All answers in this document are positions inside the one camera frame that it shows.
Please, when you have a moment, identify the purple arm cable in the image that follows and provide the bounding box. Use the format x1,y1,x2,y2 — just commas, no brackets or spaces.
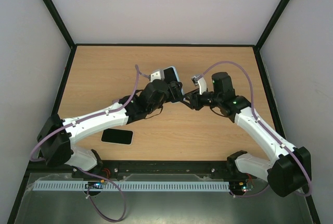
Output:
201,61,313,197
30,64,151,162

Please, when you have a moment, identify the phone in white case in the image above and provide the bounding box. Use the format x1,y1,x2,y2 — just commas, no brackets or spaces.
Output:
101,129,134,145

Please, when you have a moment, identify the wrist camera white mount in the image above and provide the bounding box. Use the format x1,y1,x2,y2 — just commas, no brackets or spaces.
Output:
191,74,208,95
149,69,165,82

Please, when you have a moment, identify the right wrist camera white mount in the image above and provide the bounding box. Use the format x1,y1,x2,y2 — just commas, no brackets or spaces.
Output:
191,74,208,95

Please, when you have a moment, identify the black smartphone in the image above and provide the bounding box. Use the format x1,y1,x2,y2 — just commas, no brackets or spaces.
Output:
164,66,180,85

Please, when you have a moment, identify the black enclosure frame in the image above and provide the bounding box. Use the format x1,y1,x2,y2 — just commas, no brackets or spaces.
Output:
5,0,322,224

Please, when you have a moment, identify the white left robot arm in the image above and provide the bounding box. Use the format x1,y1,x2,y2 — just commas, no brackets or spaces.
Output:
37,79,183,171

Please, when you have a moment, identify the white slotted cable duct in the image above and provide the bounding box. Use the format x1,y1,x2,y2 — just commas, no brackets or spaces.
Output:
33,181,229,192

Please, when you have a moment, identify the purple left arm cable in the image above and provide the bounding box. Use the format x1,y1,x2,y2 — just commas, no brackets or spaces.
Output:
30,64,151,162

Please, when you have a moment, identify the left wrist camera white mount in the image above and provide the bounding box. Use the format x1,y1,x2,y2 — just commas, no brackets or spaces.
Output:
149,69,165,82

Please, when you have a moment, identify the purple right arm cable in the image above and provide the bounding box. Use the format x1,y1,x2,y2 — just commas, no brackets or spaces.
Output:
201,61,313,197

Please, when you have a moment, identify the light blue phone case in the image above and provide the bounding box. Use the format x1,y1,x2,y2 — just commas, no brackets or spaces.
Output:
162,66,184,103

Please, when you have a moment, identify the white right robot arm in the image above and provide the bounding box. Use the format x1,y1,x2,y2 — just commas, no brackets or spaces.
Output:
184,72,311,197

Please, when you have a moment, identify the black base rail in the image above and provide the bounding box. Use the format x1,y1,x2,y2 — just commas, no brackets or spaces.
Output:
90,160,249,181

